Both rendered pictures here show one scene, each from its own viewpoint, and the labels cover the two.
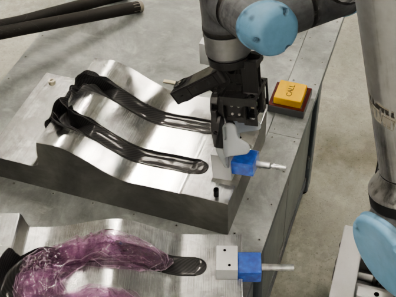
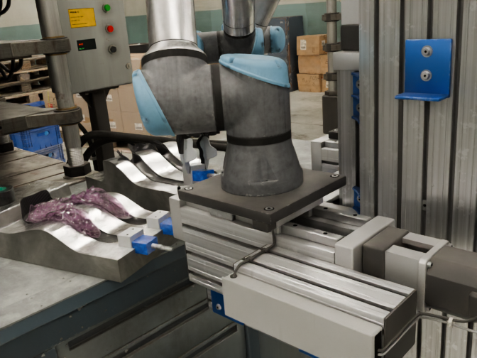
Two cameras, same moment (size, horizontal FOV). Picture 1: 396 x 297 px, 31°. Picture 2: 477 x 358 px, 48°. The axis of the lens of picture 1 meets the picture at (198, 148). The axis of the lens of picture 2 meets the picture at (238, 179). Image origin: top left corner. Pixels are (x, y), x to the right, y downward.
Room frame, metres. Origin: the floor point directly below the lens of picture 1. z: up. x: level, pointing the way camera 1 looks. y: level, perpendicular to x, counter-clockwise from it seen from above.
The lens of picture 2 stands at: (-0.30, -0.73, 1.35)
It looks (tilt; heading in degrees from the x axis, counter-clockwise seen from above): 18 degrees down; 25
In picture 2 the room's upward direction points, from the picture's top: 5 degrees counter-clockwise
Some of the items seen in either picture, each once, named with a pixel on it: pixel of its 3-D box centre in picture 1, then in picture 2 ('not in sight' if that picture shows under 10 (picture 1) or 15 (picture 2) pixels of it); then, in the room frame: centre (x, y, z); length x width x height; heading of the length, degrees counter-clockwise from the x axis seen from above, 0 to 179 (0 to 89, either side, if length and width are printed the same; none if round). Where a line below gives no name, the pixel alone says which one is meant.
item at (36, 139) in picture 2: not in sight; (24, 135); (3.41, 3.20, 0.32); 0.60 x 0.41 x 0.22; 80
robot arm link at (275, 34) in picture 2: not in sight; (262, 40); (1.17, -0.16, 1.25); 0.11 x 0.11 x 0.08; 85
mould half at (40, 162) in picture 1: (127, 134); (163, 175); (1.03, 0.14, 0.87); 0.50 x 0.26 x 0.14; 69
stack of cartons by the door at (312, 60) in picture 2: not in sight; (325, 62); (7.66, 1.36, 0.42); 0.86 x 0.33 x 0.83; 74
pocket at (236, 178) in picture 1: (227, 180); not in sight; (0.89, -0.05, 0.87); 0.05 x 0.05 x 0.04; 69
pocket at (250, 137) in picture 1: (244, 140); not in sight; (0.99, -0.09, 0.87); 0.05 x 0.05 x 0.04; 69
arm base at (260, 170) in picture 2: not in sight; (260, 156); (0.55, -0.38, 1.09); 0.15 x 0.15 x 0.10
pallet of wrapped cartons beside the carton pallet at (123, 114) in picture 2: not in sight; (127, 99); (4.47, 2.73, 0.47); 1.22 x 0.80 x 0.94; 78
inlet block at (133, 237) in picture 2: not in sight; (148, 245); (0.60, -0.08, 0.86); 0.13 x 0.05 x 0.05; 86
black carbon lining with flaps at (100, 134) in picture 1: (130, 121); (162, 162); (1.01, 0.13, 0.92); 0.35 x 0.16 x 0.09; 69
